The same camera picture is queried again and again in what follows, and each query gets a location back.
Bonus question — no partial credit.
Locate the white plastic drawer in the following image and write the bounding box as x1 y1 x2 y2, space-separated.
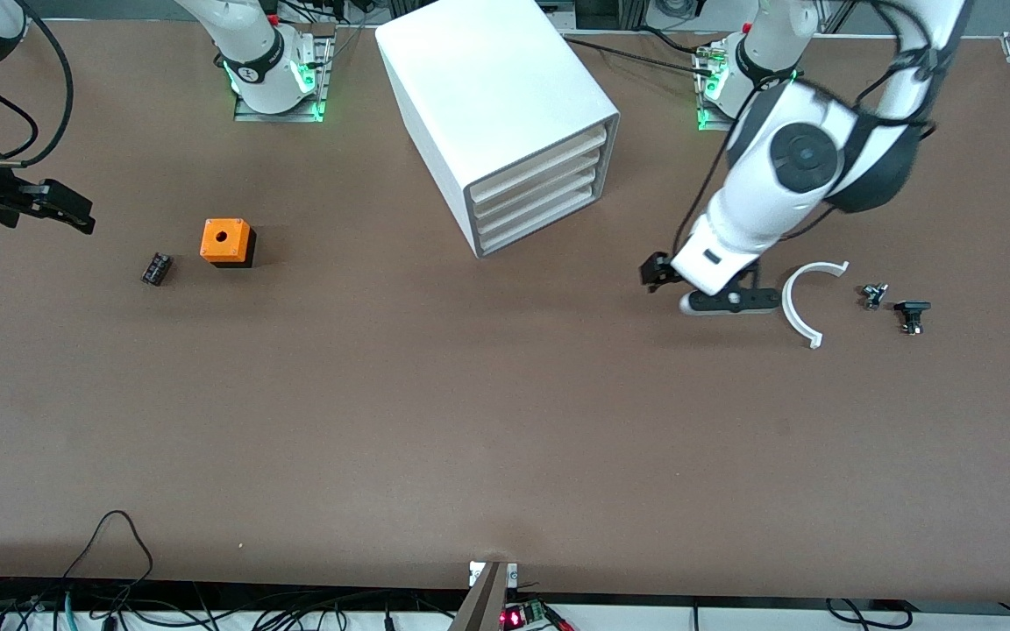
476 167 601 238
473 147 603 222
470 125 608 204
479 186 599 255

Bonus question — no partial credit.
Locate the white drawer cabinet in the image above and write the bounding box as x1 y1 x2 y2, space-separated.
374 0 621 259

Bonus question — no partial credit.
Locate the white semicircular plastic clamp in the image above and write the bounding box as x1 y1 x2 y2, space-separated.
781 260 850 351

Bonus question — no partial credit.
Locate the electronics board with red light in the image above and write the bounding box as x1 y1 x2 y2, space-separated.
500 599 574 631

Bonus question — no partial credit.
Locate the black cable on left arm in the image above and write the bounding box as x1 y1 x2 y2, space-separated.
670 0 940 264

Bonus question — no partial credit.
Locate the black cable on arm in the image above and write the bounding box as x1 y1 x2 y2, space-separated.
670 0 940 264
0 7 76 169

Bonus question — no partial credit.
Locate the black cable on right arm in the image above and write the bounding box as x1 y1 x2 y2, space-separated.
0 7 76 169

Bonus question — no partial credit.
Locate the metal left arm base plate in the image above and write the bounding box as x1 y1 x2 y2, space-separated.
692 42 736 133

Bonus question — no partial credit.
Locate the orange button enclosure box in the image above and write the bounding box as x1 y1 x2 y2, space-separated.
199 217 258 269

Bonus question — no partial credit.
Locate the black T-shaped switch part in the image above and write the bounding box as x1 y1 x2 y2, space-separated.
894 300 932 337

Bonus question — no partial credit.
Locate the black cable behind cabinet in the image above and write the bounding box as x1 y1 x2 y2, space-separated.
561 35 718 82

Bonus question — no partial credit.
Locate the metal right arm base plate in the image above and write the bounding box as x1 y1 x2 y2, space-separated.
232 33 336 123

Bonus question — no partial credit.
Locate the black looped table cable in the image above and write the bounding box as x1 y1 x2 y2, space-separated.
60 510 155 607

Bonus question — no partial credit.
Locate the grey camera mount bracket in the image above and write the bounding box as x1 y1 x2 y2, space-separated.
447 561 520 631

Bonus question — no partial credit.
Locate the black coiled floor cable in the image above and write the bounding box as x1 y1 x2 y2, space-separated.
824 598 914 631

